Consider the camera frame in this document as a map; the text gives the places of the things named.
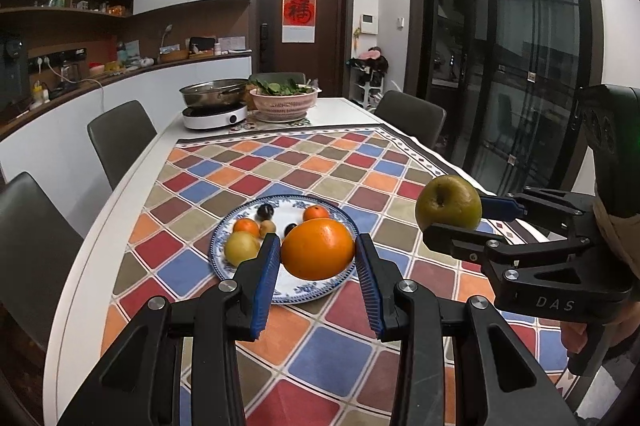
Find blue rimmed white plate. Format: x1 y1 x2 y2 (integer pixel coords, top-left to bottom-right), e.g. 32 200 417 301
208 195 360 304

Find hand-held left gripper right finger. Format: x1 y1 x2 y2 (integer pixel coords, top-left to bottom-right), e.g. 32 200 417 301
354 233 566 426

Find steel pot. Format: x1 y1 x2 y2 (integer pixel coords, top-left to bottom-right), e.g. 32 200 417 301
179 78 251 109

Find black power strip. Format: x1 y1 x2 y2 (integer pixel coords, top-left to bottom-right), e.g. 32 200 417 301
27 48 87 74

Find yellow-green small apple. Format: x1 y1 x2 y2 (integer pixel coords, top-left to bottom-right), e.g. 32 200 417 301
223 231 262 267

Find white induction cooker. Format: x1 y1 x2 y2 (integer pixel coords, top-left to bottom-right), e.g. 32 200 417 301
181 104 249 131

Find dark brown door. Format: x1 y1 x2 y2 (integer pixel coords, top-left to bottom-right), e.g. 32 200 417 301
255 0 355 99

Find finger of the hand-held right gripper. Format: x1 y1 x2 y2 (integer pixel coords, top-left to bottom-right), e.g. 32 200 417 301
477 187 597 237
422 222 599 267

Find grey dining chair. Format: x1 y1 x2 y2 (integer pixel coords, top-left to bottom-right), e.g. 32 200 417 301
374 90 447 151
248 72 307 87
87 100 158 191
0 172 85 357

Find green apple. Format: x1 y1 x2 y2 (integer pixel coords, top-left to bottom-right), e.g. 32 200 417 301
415 175 483 233

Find colourful checked tablecloth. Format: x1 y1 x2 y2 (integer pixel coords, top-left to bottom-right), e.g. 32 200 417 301
100 123 576 426

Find black countertop appliance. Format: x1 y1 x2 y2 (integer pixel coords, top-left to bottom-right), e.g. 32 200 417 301
0 33 31 111

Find person's right hand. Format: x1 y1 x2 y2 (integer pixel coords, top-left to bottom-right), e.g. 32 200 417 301
559 320 590 354

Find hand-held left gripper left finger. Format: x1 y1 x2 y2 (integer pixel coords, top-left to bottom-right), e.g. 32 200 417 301
57 233 282 426

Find large orange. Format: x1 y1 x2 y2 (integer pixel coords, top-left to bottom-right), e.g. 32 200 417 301
281 218 356 281

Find white lower cabinets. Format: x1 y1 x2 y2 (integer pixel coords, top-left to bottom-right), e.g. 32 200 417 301
0 56 252 187

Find pink colander basket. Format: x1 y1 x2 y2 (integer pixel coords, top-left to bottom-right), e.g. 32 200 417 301
249 86 321 123

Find black framed glass door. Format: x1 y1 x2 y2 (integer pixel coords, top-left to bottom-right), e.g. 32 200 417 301
410 0 606 197

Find red and white wall calendar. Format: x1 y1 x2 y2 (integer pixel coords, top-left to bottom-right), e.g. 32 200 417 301
281 0 317 44

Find black shoe rack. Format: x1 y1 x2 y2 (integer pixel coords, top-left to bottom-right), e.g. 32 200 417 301
348 48 390 107

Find green leafy vegetables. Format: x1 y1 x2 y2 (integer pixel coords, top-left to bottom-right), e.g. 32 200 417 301
250 74 321 96

